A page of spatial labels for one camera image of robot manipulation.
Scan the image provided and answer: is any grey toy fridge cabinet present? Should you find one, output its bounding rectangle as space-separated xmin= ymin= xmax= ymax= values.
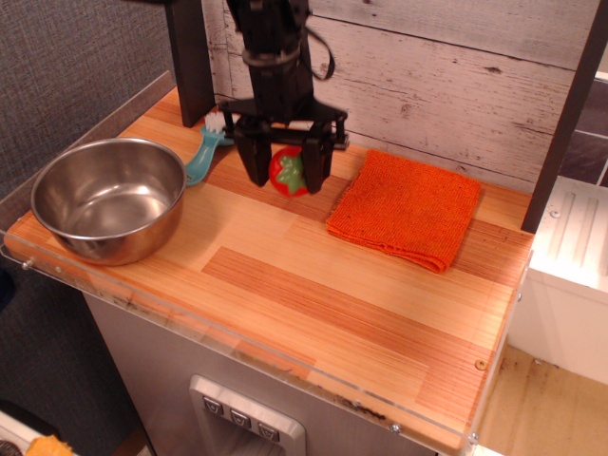
xmin=85 ymin=295 xmax=433 ymax=455

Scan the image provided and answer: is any silver dispenser panel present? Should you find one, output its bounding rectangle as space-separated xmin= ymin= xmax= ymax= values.
xmin=189 ymin=375 xmax=307 ymax=455

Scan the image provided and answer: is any orange folded towel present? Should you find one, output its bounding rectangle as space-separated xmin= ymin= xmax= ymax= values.
xmin=326 ymin=150 xmax=482 ymax=273

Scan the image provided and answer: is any clear acrylic guard rail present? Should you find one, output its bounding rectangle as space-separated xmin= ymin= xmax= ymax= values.
xmin=5 ymin=218 xmax=533 ymax=455

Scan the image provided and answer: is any stainless steel bowl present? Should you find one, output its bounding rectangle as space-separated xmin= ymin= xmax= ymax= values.
xmin=30 ymin=138 xmax=186 ymax=266

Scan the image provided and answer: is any yellow object bottom left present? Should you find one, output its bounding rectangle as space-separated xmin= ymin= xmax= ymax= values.
xmin=25 ymin=435 xmax=75 ymax=456

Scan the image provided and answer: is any dark left post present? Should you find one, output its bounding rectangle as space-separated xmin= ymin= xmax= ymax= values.
xmin=164 ymin=0 xmax=216 ymax=127

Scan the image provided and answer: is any teal dish brush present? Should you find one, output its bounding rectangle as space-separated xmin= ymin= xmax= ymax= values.
xmin=185 ymin=112 xmax=234 ymax=186

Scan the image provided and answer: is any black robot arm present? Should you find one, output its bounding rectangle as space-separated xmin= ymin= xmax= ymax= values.
xmin=219 ymin=1 xmax=348 ymax=194

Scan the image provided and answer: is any red toy strawberry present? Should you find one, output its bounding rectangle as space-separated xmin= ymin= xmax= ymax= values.
xmin=269 ymin=145 xmax=309 ymax=198

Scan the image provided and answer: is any dark post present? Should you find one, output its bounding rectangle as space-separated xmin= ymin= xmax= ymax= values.
xmin=521 ymin=0 xmax=607 ymax=234
xmin=164 ymin=0 xmax=216 ymax=127

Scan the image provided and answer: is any white toy sink unit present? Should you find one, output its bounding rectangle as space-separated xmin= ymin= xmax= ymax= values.
xmin=505 ymin=70 xmax=608 ymax=386

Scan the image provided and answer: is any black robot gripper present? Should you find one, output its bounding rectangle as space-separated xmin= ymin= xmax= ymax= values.
xmin=219 ymin=54 xmax=349 ymax=194

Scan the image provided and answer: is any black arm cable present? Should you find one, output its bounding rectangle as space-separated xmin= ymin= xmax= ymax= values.
xmin=303 ymin=26 xmax=336 ymax=82

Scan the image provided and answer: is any dark right post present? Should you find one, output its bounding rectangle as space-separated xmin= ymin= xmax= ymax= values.
xmin=521 ymin=0 xmax=607 ymax=234

